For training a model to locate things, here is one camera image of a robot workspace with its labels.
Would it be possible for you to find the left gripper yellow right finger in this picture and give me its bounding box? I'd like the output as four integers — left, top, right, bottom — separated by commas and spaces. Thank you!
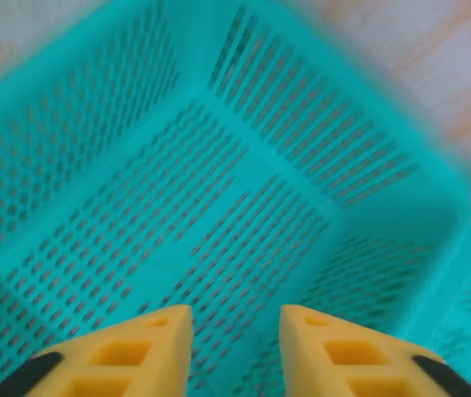
279, 304, 471, 397

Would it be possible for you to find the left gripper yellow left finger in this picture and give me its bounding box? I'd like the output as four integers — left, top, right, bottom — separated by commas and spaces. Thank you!
0, 304, 194, 397

